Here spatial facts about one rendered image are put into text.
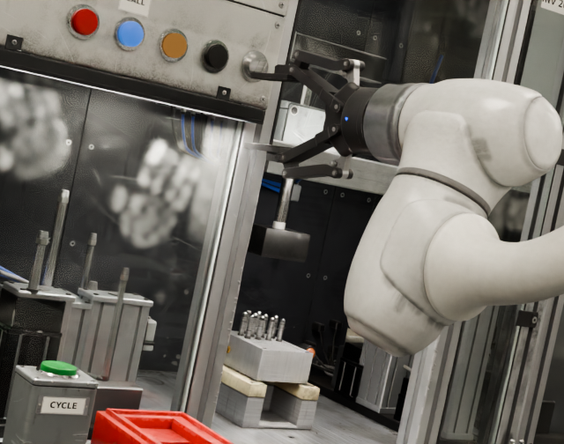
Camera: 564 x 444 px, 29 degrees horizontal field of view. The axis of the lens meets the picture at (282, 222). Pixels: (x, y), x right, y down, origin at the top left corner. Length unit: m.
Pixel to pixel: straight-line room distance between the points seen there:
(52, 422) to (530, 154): 0.58
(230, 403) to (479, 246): 0.76
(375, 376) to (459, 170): 0.88
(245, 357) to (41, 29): 0.64
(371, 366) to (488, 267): 0.94
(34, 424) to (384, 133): 0.49
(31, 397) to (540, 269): 0.57
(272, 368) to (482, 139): 0.72
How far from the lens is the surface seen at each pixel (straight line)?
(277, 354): 1.68
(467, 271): 1.01
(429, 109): 1.11
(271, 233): 1.70
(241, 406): 1.67
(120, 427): 1.33
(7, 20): 1.29
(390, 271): 1.03
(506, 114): 1.07
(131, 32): 1.34
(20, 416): 1.25
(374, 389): 1.91
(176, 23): 1.37
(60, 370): 1.24
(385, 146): 1.17
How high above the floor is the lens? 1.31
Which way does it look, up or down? 3 degrees down
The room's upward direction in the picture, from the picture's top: 12 degrees clockwise
